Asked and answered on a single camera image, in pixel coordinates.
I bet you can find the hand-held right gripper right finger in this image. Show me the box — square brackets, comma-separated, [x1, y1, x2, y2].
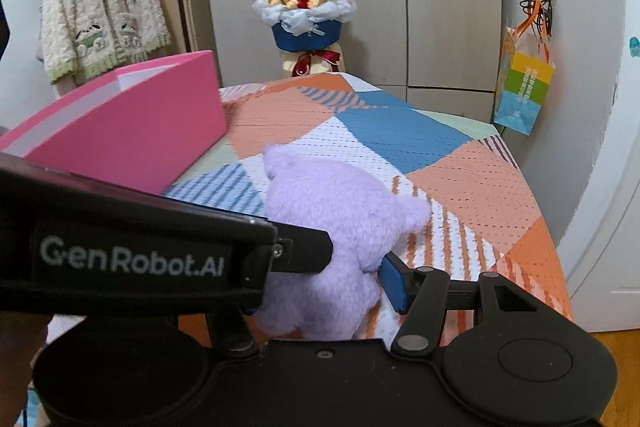
[377, 253, 543, 356]

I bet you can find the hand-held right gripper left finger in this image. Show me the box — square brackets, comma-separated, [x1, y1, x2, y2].
[202, 302, 262, 356]

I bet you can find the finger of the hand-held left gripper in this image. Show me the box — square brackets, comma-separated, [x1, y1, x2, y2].
[270, 224, 334, 276]

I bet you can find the purple plush toy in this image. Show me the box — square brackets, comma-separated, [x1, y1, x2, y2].
[255, 143, 432, 342]

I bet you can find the pink cardboard box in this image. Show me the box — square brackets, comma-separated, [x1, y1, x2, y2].
[0, 50, 228, 195]

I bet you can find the colourful patchwork bed quilt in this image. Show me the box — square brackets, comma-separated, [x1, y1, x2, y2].
[50, 72, 575, 340]

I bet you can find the yellow flower bouquet blue wrap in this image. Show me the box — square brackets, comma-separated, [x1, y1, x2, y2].
[252, 0, 357, 78]

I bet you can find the white door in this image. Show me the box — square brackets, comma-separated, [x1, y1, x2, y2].
[555, 0, 640, 333]

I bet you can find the colourful striped gift bag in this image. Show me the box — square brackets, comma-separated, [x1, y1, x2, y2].
[492, 0, 557, 136]

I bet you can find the white fluffy panda cardigan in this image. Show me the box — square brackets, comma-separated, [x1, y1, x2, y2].
[40, 0, 173, 84]

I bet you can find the beige wooden wardrobe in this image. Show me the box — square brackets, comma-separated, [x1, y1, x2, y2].
[200, 0, 503, 125]

